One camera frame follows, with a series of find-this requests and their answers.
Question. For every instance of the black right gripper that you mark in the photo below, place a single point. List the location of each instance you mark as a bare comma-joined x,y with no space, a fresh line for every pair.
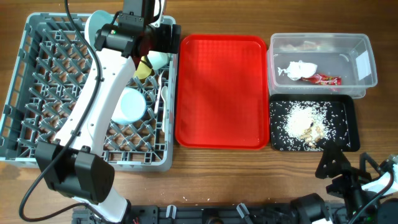
352,179

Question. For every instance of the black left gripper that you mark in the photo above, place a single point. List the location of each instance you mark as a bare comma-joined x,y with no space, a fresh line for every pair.
165,45

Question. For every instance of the mint green bowl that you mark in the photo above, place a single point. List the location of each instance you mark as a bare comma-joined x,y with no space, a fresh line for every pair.
158,59

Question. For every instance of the yellow plastic cup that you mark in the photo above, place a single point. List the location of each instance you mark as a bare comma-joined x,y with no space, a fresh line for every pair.
144,68

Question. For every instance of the light blue plate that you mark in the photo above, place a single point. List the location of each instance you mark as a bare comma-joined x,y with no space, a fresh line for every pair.
94,23

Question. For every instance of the rice and food scraps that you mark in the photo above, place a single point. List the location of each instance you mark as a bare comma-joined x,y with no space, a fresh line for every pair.
308,125

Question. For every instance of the red snack wrapper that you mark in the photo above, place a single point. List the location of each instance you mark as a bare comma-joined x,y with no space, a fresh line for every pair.
321,79

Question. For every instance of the white napkin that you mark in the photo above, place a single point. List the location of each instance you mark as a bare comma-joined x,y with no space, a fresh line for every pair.
298,70

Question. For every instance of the white plastic spoon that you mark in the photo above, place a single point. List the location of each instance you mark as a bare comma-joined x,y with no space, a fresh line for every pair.
164,93

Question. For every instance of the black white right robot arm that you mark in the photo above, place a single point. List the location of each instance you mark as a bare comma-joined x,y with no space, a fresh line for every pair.
370,210

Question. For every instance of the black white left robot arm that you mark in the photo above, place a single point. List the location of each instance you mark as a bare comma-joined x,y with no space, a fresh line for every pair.
73,165

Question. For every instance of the black waste tray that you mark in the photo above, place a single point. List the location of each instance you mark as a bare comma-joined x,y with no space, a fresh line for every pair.
346,100

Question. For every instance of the grey dishwasher rack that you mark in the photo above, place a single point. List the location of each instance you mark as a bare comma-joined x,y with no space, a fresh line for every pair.
51,68

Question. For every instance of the metal fork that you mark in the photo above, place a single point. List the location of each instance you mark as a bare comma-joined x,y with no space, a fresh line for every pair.
159,82

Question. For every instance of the red plastic tray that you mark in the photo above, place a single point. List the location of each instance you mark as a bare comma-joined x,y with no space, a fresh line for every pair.
222,96

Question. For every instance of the clear plastic bin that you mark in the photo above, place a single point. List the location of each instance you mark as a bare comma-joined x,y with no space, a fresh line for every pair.
348,56

